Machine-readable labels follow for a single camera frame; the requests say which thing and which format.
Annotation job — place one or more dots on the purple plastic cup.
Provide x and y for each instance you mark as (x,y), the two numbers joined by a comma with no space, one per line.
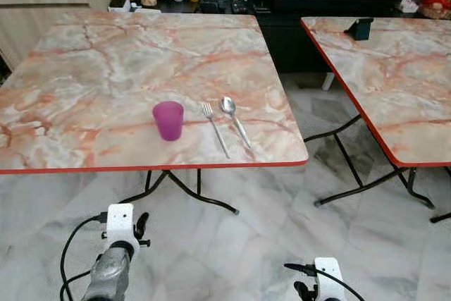
(168,121)

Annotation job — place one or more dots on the silver metal fork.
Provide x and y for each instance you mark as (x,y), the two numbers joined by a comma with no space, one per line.
(215,130)

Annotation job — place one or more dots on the silver metal spoon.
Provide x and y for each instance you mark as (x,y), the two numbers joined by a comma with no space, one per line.
(227,106)

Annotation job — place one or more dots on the marble-pattern folding table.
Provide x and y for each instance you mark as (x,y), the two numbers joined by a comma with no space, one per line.
(141,61)
(394,82)

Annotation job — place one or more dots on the small white box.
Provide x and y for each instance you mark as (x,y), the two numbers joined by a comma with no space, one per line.
(120,3)

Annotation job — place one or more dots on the light wooden cabinet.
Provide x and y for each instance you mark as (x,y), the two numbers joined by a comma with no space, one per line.
(35,5)

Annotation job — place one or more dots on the dark blue phone stand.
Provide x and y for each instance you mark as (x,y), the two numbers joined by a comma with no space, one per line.
(361,30)

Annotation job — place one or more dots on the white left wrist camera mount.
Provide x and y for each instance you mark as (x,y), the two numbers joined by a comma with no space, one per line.
(120,223)

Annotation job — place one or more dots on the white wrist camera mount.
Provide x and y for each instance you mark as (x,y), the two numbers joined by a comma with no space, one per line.
(330,280)
(120,223)

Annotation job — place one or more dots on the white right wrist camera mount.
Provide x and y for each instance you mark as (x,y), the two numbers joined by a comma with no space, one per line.
(330,280)

